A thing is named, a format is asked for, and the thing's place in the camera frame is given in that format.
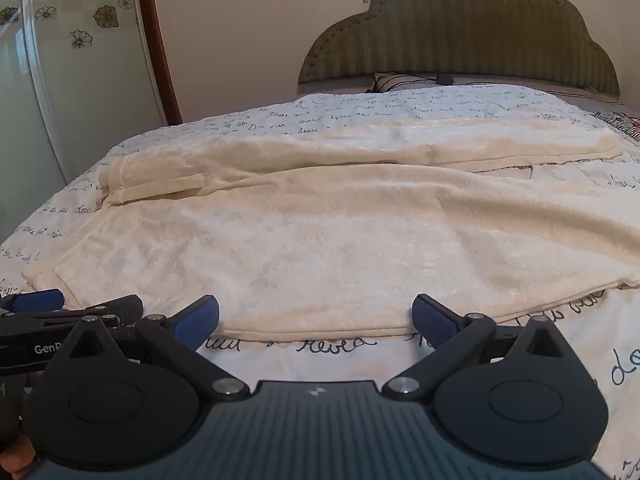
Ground green upholstered headboard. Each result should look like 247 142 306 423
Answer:
298 0 620 96

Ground striped pillow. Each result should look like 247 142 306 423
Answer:
369 73 437 93

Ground white script-print quilt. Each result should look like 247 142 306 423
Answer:
1 84 639 479

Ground small black device on bed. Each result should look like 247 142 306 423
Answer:
435 75 454 86

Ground wardrobe sliding door with flowers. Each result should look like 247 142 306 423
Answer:
1 0 182 238

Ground cream fleece pants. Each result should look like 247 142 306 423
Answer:
24 118 639 341

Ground pink patterned blanket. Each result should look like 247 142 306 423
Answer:
591 112 640 145

